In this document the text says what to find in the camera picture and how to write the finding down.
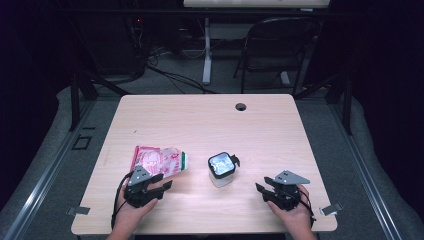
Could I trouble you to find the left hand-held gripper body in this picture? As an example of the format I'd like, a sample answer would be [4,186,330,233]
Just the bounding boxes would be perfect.
[124,165,158,208]

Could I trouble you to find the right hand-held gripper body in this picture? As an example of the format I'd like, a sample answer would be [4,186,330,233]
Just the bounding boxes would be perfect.
[262,169,311,212]

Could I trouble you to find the red and white seasoning packet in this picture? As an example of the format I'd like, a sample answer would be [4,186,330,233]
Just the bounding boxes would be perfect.
[130,145,189,179]

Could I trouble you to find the clear jar with black lid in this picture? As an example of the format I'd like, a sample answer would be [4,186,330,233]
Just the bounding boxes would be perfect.
[207,151,241,188]

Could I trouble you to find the person's right hand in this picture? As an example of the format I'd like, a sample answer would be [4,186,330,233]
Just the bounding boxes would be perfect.
[266,185,316,234]

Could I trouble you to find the person's left hand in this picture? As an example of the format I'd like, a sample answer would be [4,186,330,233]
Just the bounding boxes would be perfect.
[113,185,159,233]

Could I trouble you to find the grey tape piece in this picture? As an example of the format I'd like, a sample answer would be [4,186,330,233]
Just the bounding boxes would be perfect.
[67,206,91,216]
[319,202,343,216]

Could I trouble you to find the black metal stand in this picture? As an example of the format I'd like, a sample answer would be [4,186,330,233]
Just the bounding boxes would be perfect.
[68,71,131,132]
[293,71,354,136]

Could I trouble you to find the white desk with metal legs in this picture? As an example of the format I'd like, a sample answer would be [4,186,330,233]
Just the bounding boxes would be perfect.
[183,0,331,87]

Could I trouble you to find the dark equipment cabinet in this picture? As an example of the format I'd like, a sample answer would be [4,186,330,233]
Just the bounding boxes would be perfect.
[96,13,148,76]

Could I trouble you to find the black folding chair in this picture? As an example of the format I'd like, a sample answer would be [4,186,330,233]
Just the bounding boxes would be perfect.
[233,16,323,98]

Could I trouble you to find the left hand-held gripper black cable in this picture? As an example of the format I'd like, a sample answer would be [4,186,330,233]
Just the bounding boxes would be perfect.
[110,171,134,231]

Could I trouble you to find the hand-held gripper black cable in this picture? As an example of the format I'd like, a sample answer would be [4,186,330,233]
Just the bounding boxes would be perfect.
[299,189,317,228]
[110,171,134,231]

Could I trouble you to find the right hand-held gripper black cable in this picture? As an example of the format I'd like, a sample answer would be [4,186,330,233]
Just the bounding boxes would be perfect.
[299,189,317,228]

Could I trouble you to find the aluminium floor rail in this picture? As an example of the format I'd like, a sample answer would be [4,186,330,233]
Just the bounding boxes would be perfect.
[3,99,98,240]
[328,103,404,240]

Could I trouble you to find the black floor cables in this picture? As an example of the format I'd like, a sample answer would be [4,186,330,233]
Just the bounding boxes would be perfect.
[146,46,219,95]

